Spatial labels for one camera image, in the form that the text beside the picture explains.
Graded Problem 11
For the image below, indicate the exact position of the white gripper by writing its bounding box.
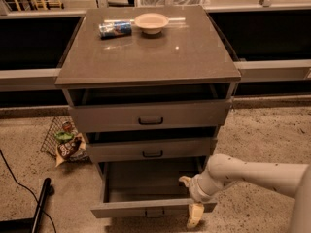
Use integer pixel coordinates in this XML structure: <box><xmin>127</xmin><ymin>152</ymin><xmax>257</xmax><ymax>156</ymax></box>
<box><xmin>179</xmin><ymin>172</ymin><xmax>224</xmax><ymax>229</ymax></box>

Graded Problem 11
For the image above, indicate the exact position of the grey bottom drawer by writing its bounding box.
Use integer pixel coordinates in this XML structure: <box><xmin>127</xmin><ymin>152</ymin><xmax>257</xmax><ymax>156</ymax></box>
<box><xmin>91</xmin><ymin>157</ymin><xmax>205</xmax><ymax>218</ymax></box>

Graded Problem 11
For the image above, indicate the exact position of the green snack bag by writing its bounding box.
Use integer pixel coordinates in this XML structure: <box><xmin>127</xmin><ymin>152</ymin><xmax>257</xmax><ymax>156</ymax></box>
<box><xmin>54</xmin><ymin>131</ymin><xmax>74</xmax><ymax>144</ymax></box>

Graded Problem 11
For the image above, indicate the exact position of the small red can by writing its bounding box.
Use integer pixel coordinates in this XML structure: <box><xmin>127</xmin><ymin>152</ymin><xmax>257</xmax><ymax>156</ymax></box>
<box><xmin>62</xmin><ymin>121</ymin><xmax>72</xmax><ymax>132</ymax></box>

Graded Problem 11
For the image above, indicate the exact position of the grey drawer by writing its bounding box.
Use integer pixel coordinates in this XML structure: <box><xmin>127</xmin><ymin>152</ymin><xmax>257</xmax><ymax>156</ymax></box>
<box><xmin>91</xmin><ymin>157</ymin><xmax>205</xmax><ymax>218</ymax></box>
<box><xmin>86</xmin><ymin>137</ymin><xmax>217</xmax><ymax>162</ymax></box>
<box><xmin>69</xmin><ymin>99</ymin><xmax>231</xmax><ymax>133</ymax></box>

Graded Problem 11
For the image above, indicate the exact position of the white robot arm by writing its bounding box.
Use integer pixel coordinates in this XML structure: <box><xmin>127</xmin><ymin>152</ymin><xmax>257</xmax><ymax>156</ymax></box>
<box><xmin>179</xmin><ymin>154</ymin><xmax>311</xmax><ymax>233</ymax></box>

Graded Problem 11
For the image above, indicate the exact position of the grey drawer cabinet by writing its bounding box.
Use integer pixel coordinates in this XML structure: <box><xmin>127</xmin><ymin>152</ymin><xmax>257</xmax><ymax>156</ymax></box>
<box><xmin>54</xmin><ymin>5</ymin><xmax>242</xmax><ymax>219</ymax></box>

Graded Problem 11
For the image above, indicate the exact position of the blue soda can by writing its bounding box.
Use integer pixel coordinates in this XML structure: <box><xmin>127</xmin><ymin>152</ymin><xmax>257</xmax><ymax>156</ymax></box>
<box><xmin>99</xmin><ymin>21</ymin><xmax>132</xmax><ymax>39</ymax></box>

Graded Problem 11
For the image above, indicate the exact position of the black stand leg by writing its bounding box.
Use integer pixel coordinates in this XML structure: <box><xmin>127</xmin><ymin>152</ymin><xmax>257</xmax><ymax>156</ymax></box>
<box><xmin>0</xmin><ymin>178</ymin><xmax>52</xmax><ymax>233</ymax></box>

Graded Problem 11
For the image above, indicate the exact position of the black cable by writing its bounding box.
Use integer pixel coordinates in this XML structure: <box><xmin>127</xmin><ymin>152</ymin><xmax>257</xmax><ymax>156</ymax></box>
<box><xmin>0</xmin><ymin>149</ymin><xmax>57</xmax><ymax>233</ymax></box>

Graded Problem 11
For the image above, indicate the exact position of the black wire basket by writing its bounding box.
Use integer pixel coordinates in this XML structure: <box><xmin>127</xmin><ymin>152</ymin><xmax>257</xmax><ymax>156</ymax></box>
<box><xmin>41</xmin><ymin>116</ymin><xmax>89</xmax><ymax>163</ymax></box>

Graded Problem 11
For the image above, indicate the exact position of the brown snack bag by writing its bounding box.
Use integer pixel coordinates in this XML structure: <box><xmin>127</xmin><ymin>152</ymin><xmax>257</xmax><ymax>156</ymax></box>
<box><xmin>55</xmin><ymin>137</ymin><xmax>84</xmax><ymax>167</ymax></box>

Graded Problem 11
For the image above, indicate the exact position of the grey top drawer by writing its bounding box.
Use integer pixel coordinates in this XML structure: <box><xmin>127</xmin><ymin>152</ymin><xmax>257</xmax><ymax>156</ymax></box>
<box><xmin>69</xmin><ymin>99</ymin><xmax>231</xmax><ymax>133</ymax></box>

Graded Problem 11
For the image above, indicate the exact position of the grey metal railing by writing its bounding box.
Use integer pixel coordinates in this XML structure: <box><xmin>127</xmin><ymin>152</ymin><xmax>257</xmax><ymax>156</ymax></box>
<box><xmin>0</xmin><ymin>59</ymin><xmax>311</xmax><ymax>92</ymax></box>

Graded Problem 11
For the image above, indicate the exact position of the grey middle drawer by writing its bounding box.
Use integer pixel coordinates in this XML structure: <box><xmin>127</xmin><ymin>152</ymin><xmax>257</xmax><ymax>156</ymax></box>
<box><xmin>86</xmin><ymin>137</ymin><xmax>217</xmax><ymax>162</ymax></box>

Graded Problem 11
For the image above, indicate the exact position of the white bowl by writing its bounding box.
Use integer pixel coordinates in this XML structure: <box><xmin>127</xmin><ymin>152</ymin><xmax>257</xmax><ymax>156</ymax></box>
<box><xmin>134</xmin><ymin>13</ymin><xmax>169</xmax><ymax>35</ymax></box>

